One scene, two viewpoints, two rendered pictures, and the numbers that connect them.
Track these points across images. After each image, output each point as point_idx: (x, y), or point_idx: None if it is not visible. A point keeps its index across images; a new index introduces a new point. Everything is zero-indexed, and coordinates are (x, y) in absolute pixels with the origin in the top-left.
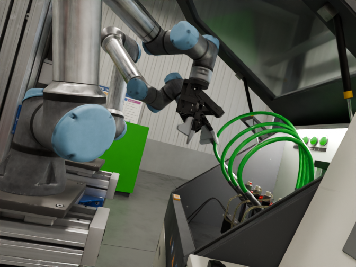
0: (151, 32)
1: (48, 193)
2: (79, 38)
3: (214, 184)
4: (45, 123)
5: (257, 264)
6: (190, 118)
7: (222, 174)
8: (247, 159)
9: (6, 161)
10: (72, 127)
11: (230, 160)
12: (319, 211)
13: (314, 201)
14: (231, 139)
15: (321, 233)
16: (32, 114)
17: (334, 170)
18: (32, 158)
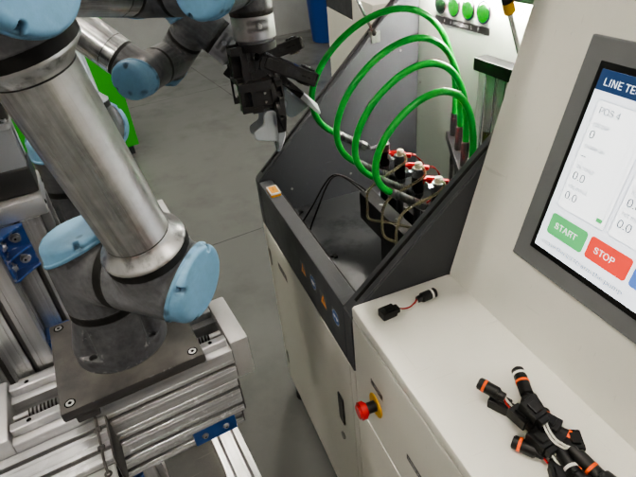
0: (134, 2)
1: (161, 342)
2: (128, 201)
3: (322, 136)
4: (138, 303)
5: (428, 276)
6: (270, 114)
7: (328, 114)
8: (381, 152)
9: (86, 341)
10: (186, 299)
11: (353, 150)
12: (487, 202)
13: (480, 187)
14: (341, 100)
15: (491, 231)
16: (94, 289)
17: (499, 145)
18: (119, 325)
